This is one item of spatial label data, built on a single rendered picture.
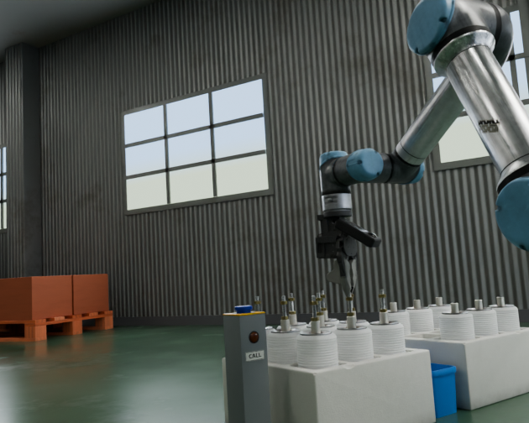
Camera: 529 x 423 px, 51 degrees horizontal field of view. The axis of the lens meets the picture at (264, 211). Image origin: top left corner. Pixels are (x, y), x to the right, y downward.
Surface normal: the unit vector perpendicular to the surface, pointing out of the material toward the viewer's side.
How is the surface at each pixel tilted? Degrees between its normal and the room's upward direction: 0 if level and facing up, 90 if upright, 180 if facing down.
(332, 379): 90
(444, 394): 92
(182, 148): 90
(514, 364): 90
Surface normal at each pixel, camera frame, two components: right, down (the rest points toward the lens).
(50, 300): 0.91, -0.10
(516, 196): -0.86, 0.11
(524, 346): 0.57, -0.13
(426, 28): -0.92, -0.11
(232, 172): -0.51, -0.07
